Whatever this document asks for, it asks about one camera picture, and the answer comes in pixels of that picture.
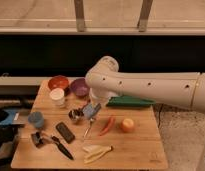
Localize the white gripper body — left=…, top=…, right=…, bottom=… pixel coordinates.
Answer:
left=89, top=88, right=111, bottom=106

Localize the blue sponge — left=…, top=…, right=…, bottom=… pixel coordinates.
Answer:
left=82, top=103, right=101, bottom=119

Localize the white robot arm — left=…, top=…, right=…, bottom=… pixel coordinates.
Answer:
left=85, top=56, right=205, bottom=113

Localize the small metal cup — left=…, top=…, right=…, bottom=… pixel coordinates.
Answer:
left=69, top=109, right=83, bottom=124

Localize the white plastic cup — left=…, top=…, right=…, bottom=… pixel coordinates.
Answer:
left=49, top=88, right=65, bottom=107

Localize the blue plastic cup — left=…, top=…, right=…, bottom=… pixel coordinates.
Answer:
left=28, top=111, right=44, bottom=129

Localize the green plastic tray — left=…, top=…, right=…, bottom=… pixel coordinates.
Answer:
left=107, top=96, right=154, bottom=107

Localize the purple bowl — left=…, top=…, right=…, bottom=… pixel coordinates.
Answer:
left=70, top=78, right=90, bottom=97

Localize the metal spoon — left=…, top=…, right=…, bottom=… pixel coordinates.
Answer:
left=83, top=117, right=96, bottom=140

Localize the red chili pepper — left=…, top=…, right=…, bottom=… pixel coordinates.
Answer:
left=98, top=116, right=115, bottom=136

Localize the orange apple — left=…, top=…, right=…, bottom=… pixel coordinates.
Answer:
left=120, top=118, right=135, bottom=133

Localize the orange bowl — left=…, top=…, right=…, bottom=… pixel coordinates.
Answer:
left=48, top=75, right=69, bottom=90

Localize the wooden cutting board table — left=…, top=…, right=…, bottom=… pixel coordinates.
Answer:
left=11, top=80, right=168, bottom=170

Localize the black rectangular remote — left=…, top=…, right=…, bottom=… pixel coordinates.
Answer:
left=56, top=122, right=75, bottom=143

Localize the yellow banana bunch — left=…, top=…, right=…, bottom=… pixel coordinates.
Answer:
left=83, top=145, right=113, bottom=164

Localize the black binder clip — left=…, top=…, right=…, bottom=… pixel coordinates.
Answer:
left=31, top=132, right=50, bottom=148

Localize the black handled knife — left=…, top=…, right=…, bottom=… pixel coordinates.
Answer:
left=51, top=136, right=74, bottom=160

